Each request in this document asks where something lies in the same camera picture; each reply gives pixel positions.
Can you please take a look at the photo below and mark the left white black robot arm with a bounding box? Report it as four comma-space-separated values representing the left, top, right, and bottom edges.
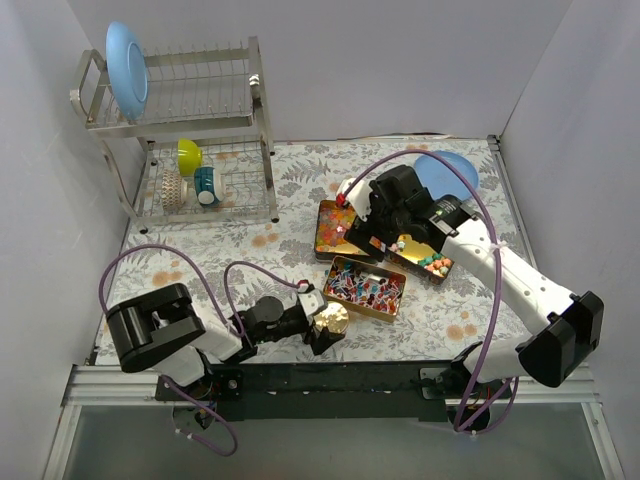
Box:
106, 283, 349, 400

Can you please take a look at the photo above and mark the tin of star candies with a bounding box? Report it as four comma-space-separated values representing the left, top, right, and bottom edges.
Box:
386, 234, 454, 285

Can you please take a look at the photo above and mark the purple cable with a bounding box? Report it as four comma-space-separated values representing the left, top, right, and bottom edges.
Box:
339, 149, 519, 434
98, 244, 309, 457

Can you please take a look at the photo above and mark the aluminium frame rail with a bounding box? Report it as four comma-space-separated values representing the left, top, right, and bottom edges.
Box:
64, 361, 599, 405

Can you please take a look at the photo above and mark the teal white cup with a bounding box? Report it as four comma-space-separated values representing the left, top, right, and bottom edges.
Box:
194, 166, 225, 207

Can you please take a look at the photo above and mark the tin of gummy candies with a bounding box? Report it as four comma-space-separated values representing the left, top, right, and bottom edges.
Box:
314, 200, 369, 262

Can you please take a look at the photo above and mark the floral table mat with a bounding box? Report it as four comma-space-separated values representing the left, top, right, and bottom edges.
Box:
106, 139, 526, 362

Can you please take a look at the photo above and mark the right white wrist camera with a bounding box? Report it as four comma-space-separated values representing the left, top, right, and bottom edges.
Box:
336, 178, 372, 221

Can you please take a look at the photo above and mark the steel dish rack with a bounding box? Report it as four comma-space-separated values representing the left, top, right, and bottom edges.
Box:
70, 37, 279, 233

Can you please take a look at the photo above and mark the yellow green bowl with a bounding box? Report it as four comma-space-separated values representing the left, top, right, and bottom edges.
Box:
177, 138, 203, 177

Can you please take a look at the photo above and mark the patterned beige cup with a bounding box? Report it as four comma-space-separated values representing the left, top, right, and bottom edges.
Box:
161, 170, 192, 212

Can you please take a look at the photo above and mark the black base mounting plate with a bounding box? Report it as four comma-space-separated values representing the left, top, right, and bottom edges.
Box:
181, 360, 471, 422

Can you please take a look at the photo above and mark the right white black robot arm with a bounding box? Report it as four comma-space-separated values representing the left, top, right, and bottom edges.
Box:
336, 165, 604, 398

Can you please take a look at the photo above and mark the blue plate in rack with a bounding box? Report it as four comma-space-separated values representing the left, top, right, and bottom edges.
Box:
106, 21, 149, 121

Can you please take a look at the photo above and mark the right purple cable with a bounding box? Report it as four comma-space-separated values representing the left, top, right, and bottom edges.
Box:
339, 149, 519, 434

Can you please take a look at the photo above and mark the blue plate on table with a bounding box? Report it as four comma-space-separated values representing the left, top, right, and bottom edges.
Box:
413, 151, 479, 201

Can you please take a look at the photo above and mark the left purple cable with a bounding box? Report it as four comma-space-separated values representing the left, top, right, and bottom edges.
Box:
98, 244, 309, 457

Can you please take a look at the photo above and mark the gold round lid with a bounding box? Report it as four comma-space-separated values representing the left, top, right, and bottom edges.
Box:
313, 302, 350, 334

